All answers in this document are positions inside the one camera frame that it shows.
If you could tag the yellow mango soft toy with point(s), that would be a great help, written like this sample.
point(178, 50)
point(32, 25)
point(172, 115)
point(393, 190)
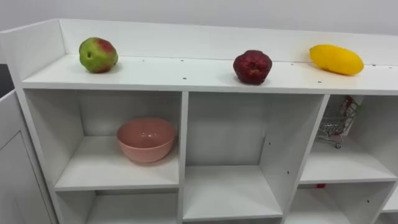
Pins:
point(336, 59)

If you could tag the white shelf unit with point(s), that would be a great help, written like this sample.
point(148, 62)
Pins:
point(217, 140)

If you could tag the small red object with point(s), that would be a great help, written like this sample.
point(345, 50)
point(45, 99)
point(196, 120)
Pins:
point(321, 185)

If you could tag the white cabinet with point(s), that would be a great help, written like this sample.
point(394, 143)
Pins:
point(18, 174)

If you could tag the small metal shopping cart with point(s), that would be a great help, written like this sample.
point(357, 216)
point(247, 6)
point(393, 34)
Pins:
point(337, 124)

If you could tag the dark red apple soft toy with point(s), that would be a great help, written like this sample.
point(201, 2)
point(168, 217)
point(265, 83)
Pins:
point(252, 67)

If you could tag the green red apple soft toy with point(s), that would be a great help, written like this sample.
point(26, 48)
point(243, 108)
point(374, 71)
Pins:
point(97, 55)

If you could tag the pink bowl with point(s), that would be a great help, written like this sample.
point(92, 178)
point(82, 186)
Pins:
point(146, 140)

